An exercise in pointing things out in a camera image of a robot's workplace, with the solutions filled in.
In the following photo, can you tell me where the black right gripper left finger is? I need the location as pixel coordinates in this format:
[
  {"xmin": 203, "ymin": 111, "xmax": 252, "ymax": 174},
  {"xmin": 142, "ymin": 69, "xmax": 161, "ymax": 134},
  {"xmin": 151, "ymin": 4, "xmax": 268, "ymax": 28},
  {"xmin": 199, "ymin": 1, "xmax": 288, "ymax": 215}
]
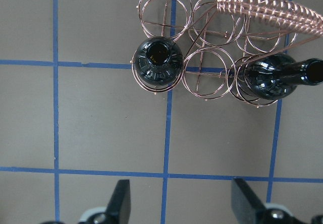
[{"xmin": 105, "ymin": 180, "xmax": 131, "ymax": 224}]

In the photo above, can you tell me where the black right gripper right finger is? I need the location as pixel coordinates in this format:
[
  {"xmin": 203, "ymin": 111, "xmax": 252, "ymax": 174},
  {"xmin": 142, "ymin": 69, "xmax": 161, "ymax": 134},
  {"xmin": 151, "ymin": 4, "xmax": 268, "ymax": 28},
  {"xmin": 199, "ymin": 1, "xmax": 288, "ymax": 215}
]
[{"xmin": 231, "ymin": 178, "xmax": 266, "ymax": 223}]

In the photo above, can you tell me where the dark wine bottle in basket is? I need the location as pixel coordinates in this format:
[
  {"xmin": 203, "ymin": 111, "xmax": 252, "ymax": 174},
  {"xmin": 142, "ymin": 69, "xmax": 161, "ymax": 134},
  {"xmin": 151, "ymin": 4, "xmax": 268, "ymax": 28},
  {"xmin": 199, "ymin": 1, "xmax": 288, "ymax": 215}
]
[{"xmin": 133, "ymin": 36, "xmax": 184, "ymax": 86}]

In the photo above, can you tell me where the dark wine bottle under handle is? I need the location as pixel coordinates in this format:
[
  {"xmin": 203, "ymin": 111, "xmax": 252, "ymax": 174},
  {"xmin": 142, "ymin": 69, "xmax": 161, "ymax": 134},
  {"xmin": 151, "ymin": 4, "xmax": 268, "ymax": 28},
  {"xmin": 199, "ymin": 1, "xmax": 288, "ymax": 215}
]
[{"xmin": 242, "ymin": 53, "xmax": 322, "ymax": 100}]

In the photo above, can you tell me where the copper wire wine basket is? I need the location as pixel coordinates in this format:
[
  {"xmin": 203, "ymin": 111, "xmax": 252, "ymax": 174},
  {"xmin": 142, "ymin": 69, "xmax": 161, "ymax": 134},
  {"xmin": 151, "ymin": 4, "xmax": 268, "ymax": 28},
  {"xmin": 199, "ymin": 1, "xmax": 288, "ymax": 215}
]
[{"xmin": 130, "ymin": 0, "xmax": 322, "ymax": 107}]

